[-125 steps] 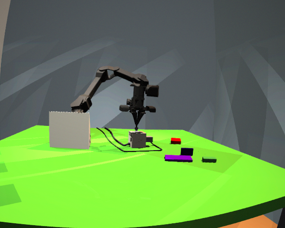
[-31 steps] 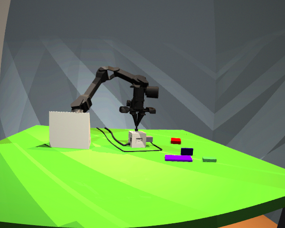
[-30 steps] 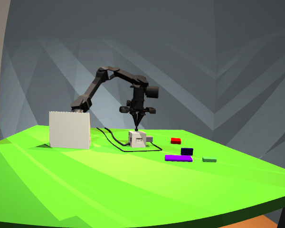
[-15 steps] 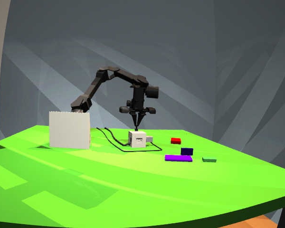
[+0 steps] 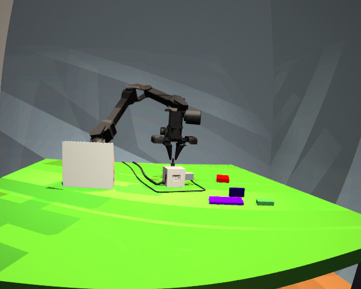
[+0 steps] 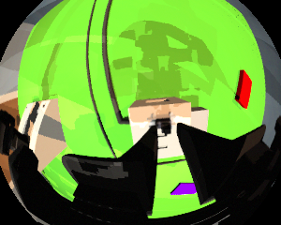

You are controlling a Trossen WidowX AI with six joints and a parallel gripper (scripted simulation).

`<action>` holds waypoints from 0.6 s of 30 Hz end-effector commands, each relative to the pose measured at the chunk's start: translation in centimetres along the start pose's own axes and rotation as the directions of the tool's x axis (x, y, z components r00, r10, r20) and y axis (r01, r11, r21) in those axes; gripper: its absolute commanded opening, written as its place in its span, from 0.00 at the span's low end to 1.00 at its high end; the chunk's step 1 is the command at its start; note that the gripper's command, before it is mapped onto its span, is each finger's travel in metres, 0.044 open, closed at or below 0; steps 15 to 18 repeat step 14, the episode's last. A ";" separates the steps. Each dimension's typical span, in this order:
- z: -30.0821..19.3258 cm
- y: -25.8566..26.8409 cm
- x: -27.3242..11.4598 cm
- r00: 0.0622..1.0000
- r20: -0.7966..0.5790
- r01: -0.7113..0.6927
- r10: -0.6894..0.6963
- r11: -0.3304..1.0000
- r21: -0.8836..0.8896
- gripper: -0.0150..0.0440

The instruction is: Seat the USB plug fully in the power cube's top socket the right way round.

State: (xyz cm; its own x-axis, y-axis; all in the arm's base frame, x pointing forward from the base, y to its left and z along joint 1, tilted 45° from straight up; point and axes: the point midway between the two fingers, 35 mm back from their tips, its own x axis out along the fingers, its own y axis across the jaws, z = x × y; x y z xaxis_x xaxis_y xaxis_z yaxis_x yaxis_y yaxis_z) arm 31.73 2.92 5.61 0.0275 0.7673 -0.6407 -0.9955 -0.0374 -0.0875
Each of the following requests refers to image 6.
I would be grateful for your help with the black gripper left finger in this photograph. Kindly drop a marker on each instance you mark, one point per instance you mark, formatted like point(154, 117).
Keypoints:
point(135, 170)

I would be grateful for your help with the red flat block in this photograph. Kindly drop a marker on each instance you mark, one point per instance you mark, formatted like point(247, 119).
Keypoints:
point(244, 87)

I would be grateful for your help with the purple flat bar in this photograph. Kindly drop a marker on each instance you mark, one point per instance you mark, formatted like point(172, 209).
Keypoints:
point(184, 189)

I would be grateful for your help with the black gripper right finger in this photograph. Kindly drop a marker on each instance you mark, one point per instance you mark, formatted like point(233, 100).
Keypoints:
point(211, 158)

